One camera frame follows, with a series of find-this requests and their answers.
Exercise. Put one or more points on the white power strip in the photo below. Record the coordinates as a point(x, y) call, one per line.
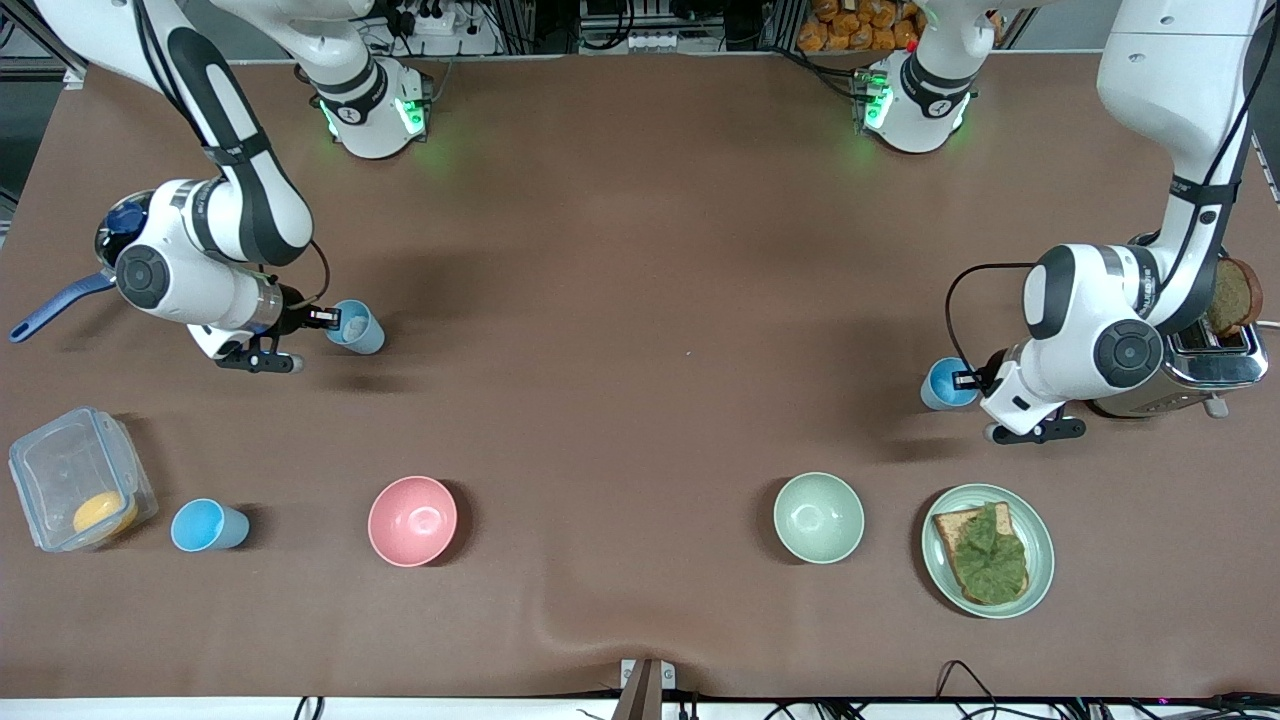
point(430, 18)

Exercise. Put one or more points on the pink bowl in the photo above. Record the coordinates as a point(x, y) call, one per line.
point(412, 520)

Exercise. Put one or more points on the white ball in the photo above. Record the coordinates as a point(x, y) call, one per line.
point(354, 323)

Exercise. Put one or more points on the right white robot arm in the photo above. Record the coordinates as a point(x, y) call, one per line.
point(250, 200)

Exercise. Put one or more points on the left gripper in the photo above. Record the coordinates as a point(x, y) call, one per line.
point(993, 374)

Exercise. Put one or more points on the clear plastic lidded container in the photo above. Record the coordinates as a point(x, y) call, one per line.
point(60, 460)

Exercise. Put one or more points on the blue plastic cup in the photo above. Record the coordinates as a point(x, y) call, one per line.
point(372, 335)
point(205, 525)
point(940, 385)

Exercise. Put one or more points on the bag of orange buns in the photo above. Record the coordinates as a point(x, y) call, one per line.
point(860, 25)

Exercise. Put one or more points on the beige chrome toaster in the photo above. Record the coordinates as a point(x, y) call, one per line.
point(1215, 368)

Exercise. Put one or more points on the orange round food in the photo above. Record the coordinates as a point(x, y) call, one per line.
point(103, 513)

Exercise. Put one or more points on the brown bread slice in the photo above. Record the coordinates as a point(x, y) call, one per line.
point(1232, 298)
point(950, 525)

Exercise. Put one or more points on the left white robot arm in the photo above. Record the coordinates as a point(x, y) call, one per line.
point(1160, 80)

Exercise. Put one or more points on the pale green bowl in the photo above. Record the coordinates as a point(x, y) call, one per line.
point(818, 517)

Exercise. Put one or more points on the pale green plate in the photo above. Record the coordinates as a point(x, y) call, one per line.
point(1040, 550)

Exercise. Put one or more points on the metal table bracket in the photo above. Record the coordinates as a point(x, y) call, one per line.
point(647, 685)

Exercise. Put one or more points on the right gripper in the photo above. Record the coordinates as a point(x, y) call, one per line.
point(293, 312)

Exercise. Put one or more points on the green lettuce leaf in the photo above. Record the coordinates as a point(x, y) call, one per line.
point(990, 555)

